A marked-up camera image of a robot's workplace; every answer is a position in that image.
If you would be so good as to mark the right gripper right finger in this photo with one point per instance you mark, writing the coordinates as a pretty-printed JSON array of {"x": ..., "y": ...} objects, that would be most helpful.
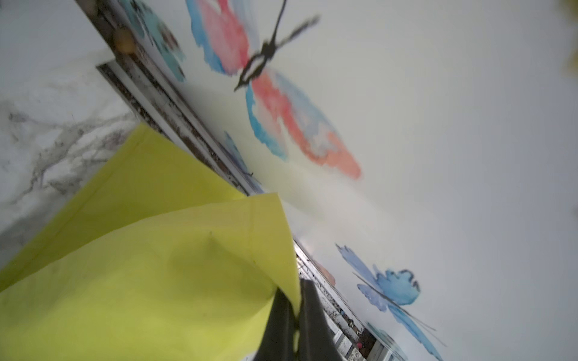
[{"x": 315, "y": 342}]

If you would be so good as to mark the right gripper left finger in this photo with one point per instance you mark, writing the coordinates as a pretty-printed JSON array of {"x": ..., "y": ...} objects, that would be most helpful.
[{"x": 277, "y": 343}]

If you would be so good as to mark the yellow-green long pants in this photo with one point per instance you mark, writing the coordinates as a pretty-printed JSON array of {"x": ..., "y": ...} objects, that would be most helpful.
[{"x": 155, "y": 258}]

